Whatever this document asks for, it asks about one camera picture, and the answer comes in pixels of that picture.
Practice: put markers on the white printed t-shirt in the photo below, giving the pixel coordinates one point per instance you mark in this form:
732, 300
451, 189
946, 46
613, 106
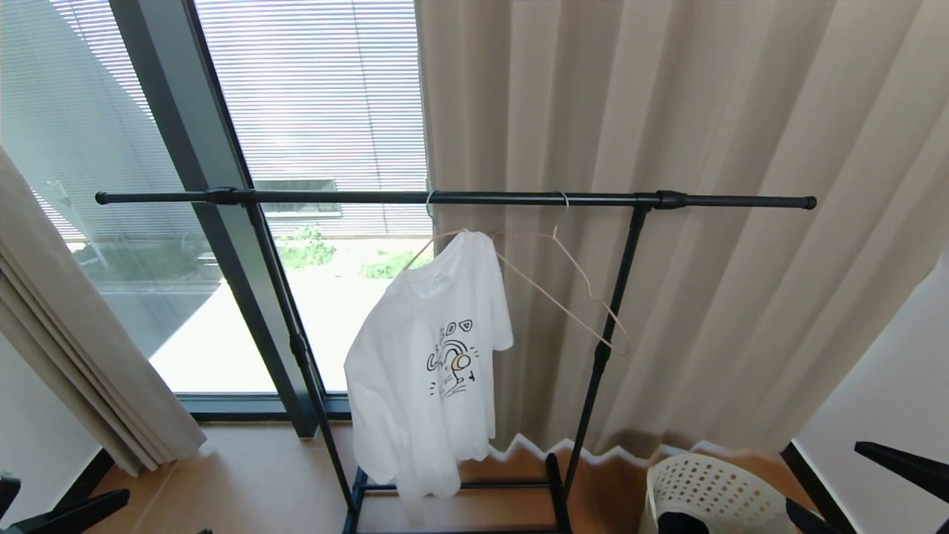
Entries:
422, 356

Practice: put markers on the pink clothes hanger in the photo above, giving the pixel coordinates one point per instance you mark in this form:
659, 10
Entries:
430, 204
565, 204

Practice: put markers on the window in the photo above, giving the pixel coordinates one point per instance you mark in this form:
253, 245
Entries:
319, 111

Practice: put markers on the black clothes rack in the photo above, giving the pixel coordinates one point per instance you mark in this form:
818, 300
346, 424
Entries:
445, 197

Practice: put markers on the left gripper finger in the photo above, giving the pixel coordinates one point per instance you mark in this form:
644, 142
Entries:
74, 515
9, 495

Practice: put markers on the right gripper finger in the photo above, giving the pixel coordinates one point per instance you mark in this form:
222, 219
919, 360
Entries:
808, 523
916, 471

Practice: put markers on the black garment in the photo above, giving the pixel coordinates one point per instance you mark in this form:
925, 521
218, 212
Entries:
682, 523

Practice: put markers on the white laundry basket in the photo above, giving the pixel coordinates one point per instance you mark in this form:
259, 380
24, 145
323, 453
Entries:
719, 489

